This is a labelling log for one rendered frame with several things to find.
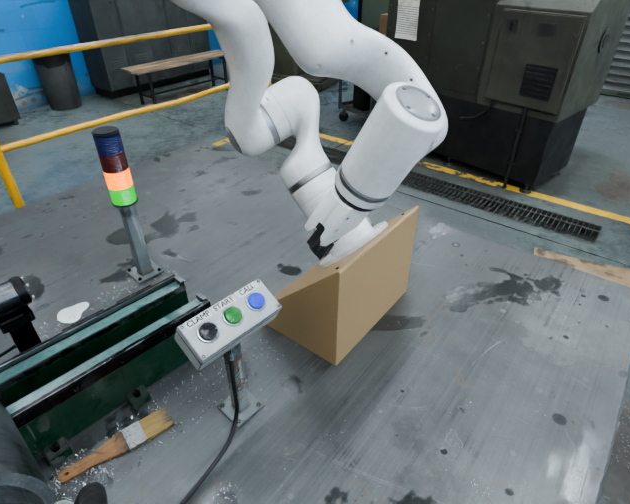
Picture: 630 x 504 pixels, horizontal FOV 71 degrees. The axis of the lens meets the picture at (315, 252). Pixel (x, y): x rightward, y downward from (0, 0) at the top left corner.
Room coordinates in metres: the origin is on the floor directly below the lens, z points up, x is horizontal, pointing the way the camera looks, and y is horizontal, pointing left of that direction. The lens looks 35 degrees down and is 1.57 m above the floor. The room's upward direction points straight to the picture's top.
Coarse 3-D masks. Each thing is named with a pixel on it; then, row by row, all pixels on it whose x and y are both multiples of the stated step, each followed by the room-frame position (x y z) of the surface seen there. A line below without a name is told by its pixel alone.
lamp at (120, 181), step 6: (108, 174) 0.97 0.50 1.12; (114, 174) 0.97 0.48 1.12; (120, 174) 0.97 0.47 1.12; (126, 174) 0.99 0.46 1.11; (108, 180) 0.97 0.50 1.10; (114, 180) 0.97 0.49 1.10; (120, 180) 0.97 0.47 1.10; (126, 180) 0.98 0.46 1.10; (108, 186) 0.97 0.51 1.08; (114, 186) 0.97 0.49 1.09; (120, 186) 0.97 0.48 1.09; (126, 186) 0.98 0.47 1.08
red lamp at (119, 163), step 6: (102, 156) 0.97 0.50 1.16; (108, 156) 0.97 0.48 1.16; (114, 156) 0.97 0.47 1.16; (120, 156) 0.98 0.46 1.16; (102, 162) 0.97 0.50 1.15; (108, 162) 0.97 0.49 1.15; (114, 162) 0.97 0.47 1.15; (120, 162) 0.98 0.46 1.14; (126, 162) 1.00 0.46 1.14; (102, 168) 0.98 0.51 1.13; (108, 168) 0.97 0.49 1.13; (114, 168) 0.97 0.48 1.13; (120, 168) 0.98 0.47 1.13; (126, 168) 0.99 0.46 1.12
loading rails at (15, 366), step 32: (160, 288) 0.78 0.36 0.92; (96, 320) 0.67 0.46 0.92; (128, 320) 0.69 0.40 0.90; (160, 320) 0.68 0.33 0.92; (32, 352) 0.58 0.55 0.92; (64, 352) 0.59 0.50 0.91; (96, 352) 0.63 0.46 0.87; (128, 352) 0.59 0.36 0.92; (160, 352) 0.63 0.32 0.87; (0, 384) 0.51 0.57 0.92; (32, 384) 0.54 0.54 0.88; (64, 384) 0.50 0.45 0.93; (96, 384) 0.53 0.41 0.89; (128, 384) 0.57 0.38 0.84; (32, 416) 0.45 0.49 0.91; (64, 416) 0.48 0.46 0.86; (96, 416) 0.52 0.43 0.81; (32, 448) 0.44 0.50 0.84; (64, 448) 0.45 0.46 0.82
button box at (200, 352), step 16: (256, 288) 0.59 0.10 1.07; (224, 304) 0.55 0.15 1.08; (240, 304) 0.56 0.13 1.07; (272, 304) 0.57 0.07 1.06; (192, 320) 0.51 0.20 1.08; (208, 320) 0.52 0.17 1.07; (224, 320) 0.52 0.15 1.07; (256, 320) 0.54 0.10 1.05; (176, 336) 0.50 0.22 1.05; (192, 336) 0.48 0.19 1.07; (224, 336) 0.50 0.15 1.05; (240, 336) 0.51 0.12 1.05; (192, 352) 0.47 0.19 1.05; (208, 352) 0.47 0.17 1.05; (224, 352) 0.50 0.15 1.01
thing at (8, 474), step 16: (0, 416) 0.33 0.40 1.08; (0, 432) 0.30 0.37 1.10; (16, 432) 0.32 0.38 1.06; (0, 448) 0.28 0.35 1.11; (16, 448) 0.29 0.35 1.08; (0, 464) 0.25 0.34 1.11; (16, 464) 0.26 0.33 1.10; (32, 464) 0.28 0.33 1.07; (0, 480) 0.24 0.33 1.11; (16, 480) 0.25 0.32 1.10; (32, 480) 0.25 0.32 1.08; (0, 496) 0.22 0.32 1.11; (16, 496) 0.23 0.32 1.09; (32, 496) 0.24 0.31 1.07; (48, 496) 0.26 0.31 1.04
